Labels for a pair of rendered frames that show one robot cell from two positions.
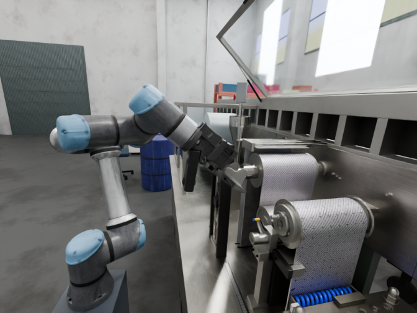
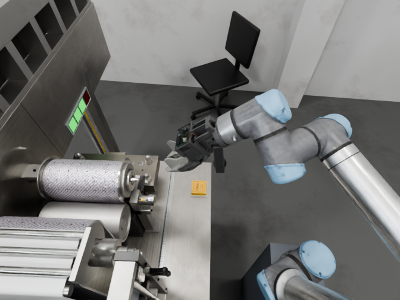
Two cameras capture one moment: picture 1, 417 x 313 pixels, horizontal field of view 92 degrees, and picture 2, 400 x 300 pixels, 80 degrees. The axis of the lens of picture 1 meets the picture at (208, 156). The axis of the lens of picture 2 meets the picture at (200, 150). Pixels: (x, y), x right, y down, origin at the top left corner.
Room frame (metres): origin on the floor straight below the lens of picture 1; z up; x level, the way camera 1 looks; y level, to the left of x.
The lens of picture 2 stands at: (0.88, 0.09, 1.95)
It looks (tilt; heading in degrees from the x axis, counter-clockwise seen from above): 53 degrees down; 195
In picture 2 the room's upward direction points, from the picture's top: straight up
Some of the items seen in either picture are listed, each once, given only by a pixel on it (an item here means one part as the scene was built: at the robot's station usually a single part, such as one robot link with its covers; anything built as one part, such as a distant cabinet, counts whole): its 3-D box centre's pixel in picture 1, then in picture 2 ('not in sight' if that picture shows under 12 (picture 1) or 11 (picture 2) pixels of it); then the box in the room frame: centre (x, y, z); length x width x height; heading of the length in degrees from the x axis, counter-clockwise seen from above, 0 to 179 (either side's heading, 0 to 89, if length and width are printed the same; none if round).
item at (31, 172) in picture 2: (365, 206); (33, 171); (0.62, -0.54, 1.28); 0.06 x 0.05 x 0.02; 103
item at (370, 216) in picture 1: (351, 216); (52, 177); (0.61, -0.49, 1.25); 0.15 x 0.01 x 0.15; 13
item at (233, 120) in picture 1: (239, 121); not in sight; (1.28, -0.19, 1.50); 0.14 x 0.14 x 0.06
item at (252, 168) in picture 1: (248, 171); (105, 252); (0.79, -0.17, 1.33); 0.06 x 0.06 x 0.06; 13
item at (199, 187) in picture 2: not in sight; (199, 187); (0.35, -0.06, 0.91); 0.07 x 0.07 x 0.02; 13
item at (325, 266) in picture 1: (325, 268); not in sight; (0.52, -0.38, 1.11); 0.23 x 0.01 x 0.18; 103
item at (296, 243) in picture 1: (286, 222); (125, 180); (0.55, -0.25, 1.25); 0.15 x 0.01 x 0.15; 13
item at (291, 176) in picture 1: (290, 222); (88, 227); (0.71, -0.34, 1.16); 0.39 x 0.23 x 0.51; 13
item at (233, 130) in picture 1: (236, 168); not in sight; (1.28, -0.19, 1.18); 0.14 x 0.14 x 0.57
